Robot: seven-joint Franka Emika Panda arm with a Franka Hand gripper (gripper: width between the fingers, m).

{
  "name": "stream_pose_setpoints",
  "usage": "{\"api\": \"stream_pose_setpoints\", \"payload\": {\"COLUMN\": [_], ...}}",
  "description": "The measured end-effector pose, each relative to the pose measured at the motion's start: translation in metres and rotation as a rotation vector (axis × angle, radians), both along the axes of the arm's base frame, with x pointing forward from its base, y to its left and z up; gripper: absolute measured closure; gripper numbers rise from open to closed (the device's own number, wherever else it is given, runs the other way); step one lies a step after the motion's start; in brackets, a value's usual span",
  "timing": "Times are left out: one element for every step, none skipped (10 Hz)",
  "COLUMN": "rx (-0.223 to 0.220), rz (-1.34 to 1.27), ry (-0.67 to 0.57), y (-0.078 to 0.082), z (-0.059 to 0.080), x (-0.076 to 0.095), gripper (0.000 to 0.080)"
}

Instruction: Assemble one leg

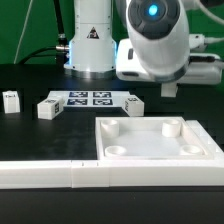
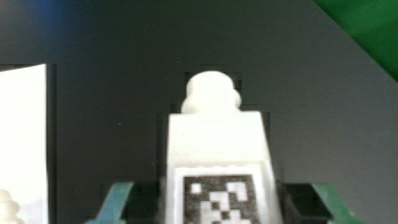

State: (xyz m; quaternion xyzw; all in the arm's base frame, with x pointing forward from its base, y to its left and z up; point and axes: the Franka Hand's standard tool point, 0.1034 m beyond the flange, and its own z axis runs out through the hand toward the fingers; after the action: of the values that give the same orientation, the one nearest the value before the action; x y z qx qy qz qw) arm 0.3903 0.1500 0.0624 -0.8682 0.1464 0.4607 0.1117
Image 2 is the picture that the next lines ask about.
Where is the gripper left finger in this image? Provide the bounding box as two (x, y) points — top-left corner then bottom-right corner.
(85, 182), (133, 224)

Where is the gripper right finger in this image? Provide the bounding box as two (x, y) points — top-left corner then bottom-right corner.
(313, 184), (355, 224)

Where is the white table leg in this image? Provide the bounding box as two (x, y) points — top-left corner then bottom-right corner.
(162, 71), (282, 224)
(0, 65), (50, 224)

